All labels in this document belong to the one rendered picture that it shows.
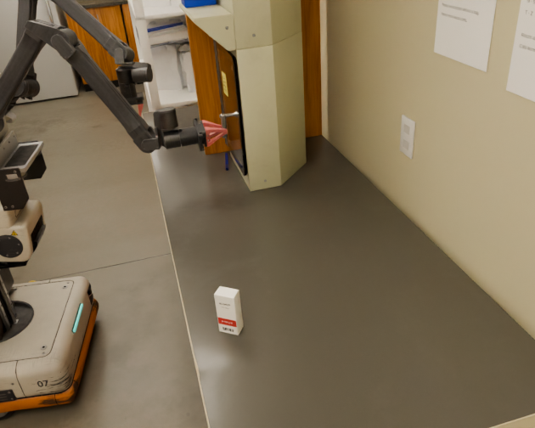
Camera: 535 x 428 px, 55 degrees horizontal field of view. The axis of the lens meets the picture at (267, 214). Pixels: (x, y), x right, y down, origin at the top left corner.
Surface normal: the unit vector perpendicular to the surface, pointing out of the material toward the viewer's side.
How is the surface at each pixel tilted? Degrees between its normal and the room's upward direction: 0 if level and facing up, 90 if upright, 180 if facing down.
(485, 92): 90
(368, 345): 0
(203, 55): 90
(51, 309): 0
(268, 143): 90
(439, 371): 0
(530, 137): 90
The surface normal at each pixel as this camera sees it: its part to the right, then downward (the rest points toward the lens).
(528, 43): -0.96, 0.19
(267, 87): 0.27, 0.48
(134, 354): -0.07, -0.86
